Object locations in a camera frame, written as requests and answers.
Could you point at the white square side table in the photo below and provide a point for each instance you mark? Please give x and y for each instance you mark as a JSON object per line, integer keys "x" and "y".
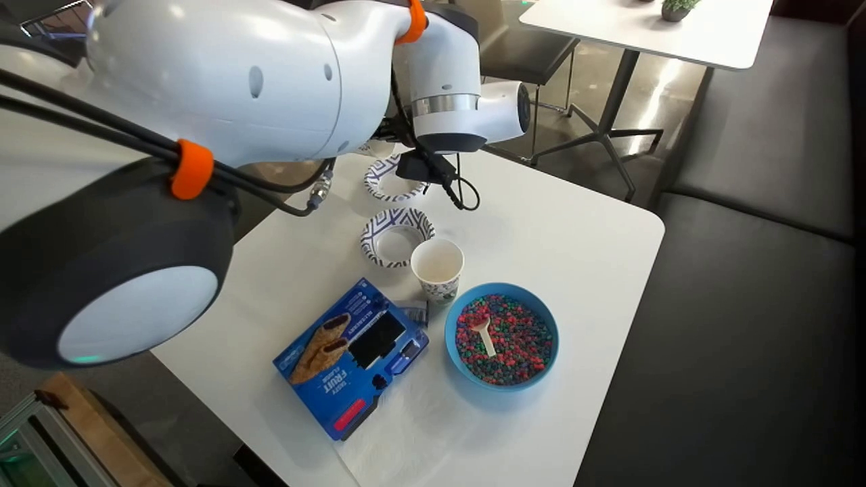
{"x": 632, "y": 30}

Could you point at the black seat metal chair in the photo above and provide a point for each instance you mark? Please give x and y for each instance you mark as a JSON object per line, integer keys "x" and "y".
{"x": 529, "y": 55}

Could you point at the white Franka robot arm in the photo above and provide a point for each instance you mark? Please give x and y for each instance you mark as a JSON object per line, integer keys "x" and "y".
{"x": 226, "y": 81}

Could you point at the grey slatted rack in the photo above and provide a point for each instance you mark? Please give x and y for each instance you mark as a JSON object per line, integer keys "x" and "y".
{"x": 28, "y": 450}

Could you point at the green plant pot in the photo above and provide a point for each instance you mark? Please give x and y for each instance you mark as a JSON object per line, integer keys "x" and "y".
{"x": 678, "y": 7}

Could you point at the black bench sofa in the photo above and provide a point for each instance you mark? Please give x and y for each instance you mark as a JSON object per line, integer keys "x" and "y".
{"x": 767, "y": 314}

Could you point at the light plastic spoon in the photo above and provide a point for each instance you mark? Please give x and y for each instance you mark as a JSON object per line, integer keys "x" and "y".
{"x": 488, "y": 341}

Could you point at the patterned paper cup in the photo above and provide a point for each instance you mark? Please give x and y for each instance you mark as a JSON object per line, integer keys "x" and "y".
{"x": 437, "y": 284}

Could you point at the blue snack box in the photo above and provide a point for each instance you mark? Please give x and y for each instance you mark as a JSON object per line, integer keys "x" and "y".
{"x": 341, "y": 380}

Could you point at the wooden shelf board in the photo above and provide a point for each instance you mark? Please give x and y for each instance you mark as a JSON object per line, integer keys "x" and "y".
{"x": 98, "y": 433}

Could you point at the blue bowl of coloured beads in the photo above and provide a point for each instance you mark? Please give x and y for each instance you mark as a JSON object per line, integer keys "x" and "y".
{"x": 518, "y": 348}

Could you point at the blue patterned paper bowl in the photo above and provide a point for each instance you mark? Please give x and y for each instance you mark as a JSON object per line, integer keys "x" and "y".
{"x": 381, "y": 237}
{"x": 381, "y": 184}

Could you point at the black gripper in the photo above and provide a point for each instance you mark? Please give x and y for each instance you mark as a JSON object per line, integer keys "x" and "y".
{"x": 422, "y": 165}

